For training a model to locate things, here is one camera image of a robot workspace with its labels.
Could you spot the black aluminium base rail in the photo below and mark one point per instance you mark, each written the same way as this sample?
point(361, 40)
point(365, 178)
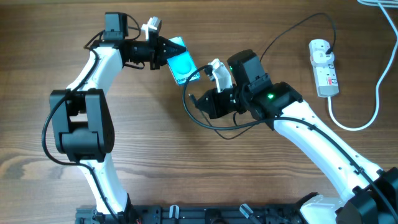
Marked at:
point(275, 213)

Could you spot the teal screen Galaxy smartphone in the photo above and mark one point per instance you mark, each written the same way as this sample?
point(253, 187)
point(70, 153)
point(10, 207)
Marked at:
point(181, 66)

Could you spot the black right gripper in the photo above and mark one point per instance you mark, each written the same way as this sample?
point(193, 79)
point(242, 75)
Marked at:
point(221, 101)

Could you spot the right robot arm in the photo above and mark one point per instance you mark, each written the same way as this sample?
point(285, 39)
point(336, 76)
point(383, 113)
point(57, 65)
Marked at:
point(366, 192)

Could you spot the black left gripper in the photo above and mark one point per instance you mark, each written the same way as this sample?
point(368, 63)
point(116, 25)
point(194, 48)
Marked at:
point(156, 51)

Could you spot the white power strip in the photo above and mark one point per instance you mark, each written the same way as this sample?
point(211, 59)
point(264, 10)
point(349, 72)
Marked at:
point(325, 77)

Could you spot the white USB charger plug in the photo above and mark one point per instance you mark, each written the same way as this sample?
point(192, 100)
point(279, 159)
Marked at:
point(319, 58)

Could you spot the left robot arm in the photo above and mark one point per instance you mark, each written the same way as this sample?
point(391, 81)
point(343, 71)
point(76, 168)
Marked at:
point(79, 130)

